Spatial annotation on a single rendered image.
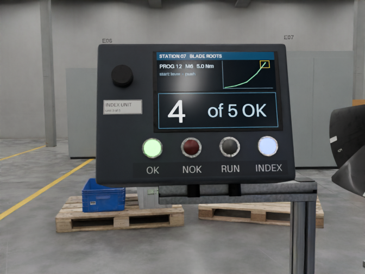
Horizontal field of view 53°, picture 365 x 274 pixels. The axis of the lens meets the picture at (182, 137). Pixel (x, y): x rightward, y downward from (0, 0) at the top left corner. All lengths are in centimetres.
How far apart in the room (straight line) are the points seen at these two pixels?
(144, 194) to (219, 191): 312
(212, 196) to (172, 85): 17
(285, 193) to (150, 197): 313
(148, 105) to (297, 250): 31
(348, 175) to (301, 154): 568
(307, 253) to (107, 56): 41
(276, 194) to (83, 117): 771
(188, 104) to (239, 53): 10
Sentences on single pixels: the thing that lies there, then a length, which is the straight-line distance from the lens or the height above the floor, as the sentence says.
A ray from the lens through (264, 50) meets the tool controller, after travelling 53.
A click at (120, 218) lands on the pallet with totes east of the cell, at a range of 360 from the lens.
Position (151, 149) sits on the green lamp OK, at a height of 112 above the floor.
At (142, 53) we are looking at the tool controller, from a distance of 51.
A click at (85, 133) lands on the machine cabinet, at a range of 820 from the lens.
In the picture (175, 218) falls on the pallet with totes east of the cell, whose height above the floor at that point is 8.
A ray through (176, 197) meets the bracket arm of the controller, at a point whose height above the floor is 104.
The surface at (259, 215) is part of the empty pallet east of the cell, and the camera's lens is 375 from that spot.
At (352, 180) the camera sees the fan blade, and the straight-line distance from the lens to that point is 109.
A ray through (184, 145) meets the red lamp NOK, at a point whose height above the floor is 112.
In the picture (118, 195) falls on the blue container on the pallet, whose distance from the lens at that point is 364.
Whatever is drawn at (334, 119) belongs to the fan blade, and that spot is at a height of 111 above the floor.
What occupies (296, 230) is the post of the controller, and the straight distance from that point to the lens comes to 60.
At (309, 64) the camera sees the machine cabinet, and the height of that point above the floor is 182.
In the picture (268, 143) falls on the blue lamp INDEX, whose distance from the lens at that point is 49.
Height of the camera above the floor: 117
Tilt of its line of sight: 5 degrees down
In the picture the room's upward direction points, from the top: 1 degrees counter-clockwise
